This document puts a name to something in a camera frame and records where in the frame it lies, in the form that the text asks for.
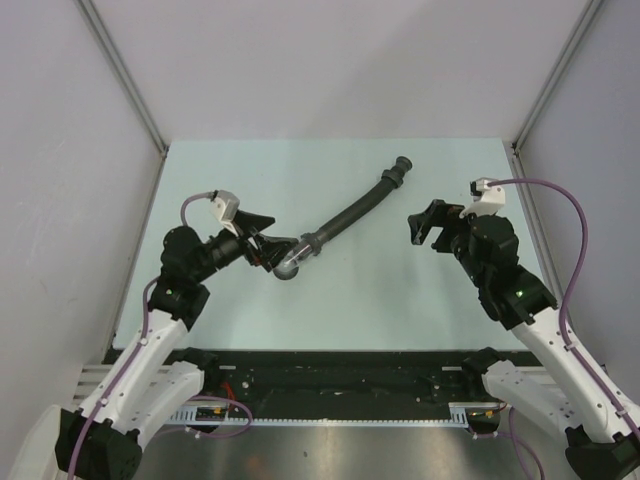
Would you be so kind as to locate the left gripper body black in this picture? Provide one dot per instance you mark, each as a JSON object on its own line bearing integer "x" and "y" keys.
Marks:
{"x": 249, "y": 250}

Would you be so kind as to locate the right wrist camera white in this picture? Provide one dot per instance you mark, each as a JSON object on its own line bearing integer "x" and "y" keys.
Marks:
{"x": 488, "y": 197}

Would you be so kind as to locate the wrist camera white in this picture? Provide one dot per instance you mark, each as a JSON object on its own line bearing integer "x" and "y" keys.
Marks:
{"x": 224, "y": 207}
{"x": 488, "y": 197}

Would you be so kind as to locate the grey slotted cable duct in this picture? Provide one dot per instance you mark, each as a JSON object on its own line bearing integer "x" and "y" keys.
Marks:
{"x": 454, "y": 416}

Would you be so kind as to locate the left aluminium corner post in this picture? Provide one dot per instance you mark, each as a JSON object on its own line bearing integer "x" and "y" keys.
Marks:
{"x": 117, "y": 64}

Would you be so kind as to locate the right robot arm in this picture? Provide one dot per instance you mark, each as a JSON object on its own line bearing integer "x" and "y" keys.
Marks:
{"x": 589, "y": 417}

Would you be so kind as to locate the clear plastic elbow fitting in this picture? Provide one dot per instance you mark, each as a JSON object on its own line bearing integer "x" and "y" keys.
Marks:
{"x": 289, "y": 267}

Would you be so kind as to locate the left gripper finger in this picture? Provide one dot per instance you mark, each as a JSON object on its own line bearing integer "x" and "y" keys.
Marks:
{"x": 272, "y": 250}
{"x": 247, "y": 224}

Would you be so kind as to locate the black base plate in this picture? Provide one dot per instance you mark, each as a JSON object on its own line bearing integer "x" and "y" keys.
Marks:
{"x": 253, "y": 376}

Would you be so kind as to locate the right aluminium corner post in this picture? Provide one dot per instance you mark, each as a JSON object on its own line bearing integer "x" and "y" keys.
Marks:
{"x": 569, "y": 50}

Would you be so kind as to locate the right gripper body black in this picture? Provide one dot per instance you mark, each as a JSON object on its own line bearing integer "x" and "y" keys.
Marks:
{"x": 454, "y": 228}

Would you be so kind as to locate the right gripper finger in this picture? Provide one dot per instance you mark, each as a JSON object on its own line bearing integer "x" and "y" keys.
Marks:
{"x": 419, "y": 232}
{"x": 433, "y": 216}

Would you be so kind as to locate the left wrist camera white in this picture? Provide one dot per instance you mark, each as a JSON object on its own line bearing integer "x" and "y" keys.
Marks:
{"x": 224, "y": 207}

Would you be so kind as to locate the aluminium corner post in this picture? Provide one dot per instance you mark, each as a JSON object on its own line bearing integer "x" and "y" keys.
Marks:
{"x": 569, "y": 50}
{"x": 117, "y": 64}

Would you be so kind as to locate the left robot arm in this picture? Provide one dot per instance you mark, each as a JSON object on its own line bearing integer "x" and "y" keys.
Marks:
{"x": 105, "y": 437}

